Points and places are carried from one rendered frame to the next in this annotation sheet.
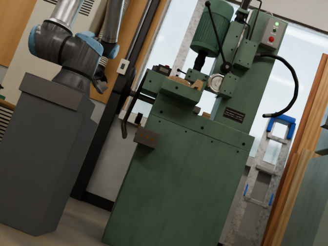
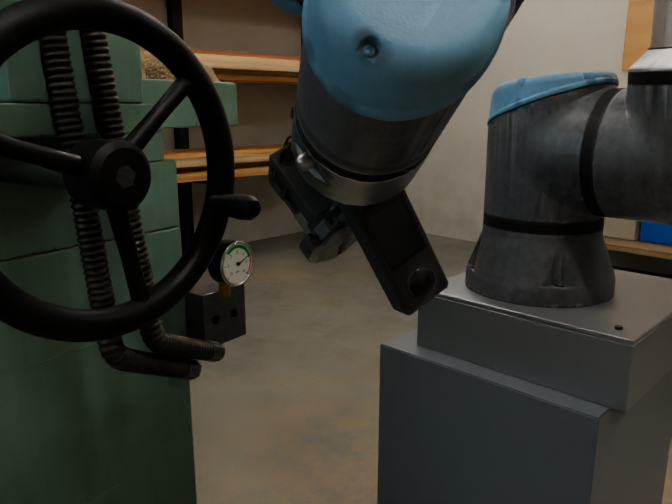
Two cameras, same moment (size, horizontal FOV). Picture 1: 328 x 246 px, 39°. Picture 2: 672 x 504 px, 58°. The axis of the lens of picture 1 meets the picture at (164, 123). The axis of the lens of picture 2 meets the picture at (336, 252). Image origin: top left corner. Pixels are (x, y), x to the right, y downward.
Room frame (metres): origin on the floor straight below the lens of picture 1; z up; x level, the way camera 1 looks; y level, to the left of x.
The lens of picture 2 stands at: (2.92, 0.75, 0.87)
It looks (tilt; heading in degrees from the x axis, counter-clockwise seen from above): 13 degrees down; 219
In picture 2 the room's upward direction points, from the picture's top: straight up
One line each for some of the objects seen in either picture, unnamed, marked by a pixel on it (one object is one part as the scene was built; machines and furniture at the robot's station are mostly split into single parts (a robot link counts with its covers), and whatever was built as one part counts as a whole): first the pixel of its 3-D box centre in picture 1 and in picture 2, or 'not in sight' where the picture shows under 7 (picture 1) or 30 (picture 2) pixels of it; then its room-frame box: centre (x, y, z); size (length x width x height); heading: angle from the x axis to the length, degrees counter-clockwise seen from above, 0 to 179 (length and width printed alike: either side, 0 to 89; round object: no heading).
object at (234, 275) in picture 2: (138, 120); (229, 268); (2.38, 0.13, 0.65); 0.06 x 0.04 x 0.08; 3
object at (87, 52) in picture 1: (82, 55); (554, 145); (2.14, 0.47, 0.82); 0.17 x 0.15 x 0.18; 82
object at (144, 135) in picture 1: (146, 137); (198, 307); (2.39, 0.06, 0.58); 0.12 x 0.08 x 0.08; 93
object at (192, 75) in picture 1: (196, 79); not in sight; (2.65, -0.09, 1.03); 0.14 x 0.07 x 0.09; 93
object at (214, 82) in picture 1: (217, 83); not in sight; (2.54, -0.21, 1.02); 0.12 x 0.03 x 0.12; 93
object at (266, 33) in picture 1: (271, 34); not in sight; (2.53, -0.40, 1.40); 0.10 x 0.06 x 0.16; 93
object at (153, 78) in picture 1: (156, 82); (41, 57); (2.61, 0.12, 0.91); 0.15 x 0.14 x 0.09; 3
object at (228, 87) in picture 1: (228, 86); not in sight; (2.51, -0.26, 1.02); 0.09 x 0.07 x 0.12; 3
